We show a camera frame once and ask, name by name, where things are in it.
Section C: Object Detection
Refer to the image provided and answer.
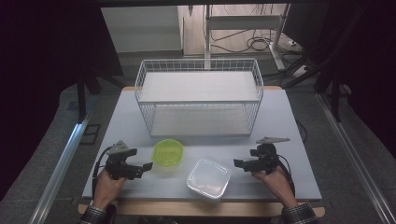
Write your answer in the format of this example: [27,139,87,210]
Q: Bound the black metal stand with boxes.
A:
[281,55,344,123]
[76,69,126,123]

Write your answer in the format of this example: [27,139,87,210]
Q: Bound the clear plastic lidded container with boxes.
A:
[186,158,233,203]

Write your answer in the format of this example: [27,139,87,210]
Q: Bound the white cabinet panel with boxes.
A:
[100,6,185,54]

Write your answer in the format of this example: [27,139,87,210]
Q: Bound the green plastic bowl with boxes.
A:
[151,138,185,168]

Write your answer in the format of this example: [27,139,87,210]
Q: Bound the black floor cables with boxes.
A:
[209,28,301,54]

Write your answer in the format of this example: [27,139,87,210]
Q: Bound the hand-held gripper cable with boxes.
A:
[276,154,297,198]
[92,146,114,200]

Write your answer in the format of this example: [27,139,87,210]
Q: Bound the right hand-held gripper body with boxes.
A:
[247,135,291,175]

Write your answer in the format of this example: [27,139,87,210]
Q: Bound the right hand-held gripper cable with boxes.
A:
[276,154,297,198]

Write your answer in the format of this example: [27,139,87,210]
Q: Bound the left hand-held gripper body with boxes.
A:
[104,140,145,181]

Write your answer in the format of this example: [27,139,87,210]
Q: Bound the white wire shelf rack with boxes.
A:
[134,58,265,139]

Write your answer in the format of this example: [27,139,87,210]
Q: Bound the thin black floor cable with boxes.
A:
[294,119,309,145]

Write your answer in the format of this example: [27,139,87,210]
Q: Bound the person's right hand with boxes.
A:
[252,165,299,209]

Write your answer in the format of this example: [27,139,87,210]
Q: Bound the person's left hand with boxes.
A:
[92,167,128,211]

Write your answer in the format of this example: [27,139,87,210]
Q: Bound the white power strip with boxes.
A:
[291,64,310,79]

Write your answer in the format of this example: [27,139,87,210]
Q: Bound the left hand-held gripper cable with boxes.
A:
[92,146,114,200]

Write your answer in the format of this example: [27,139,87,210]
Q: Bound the dark curtain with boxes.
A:
[0,0,125,202]
[281,0,396,158]

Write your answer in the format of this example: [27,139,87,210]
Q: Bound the aluminium rail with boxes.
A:
[315,92,396,224]
[28,114,92,224]

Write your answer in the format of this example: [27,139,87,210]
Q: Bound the white metal desk frame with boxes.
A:
[203,3,291,72]

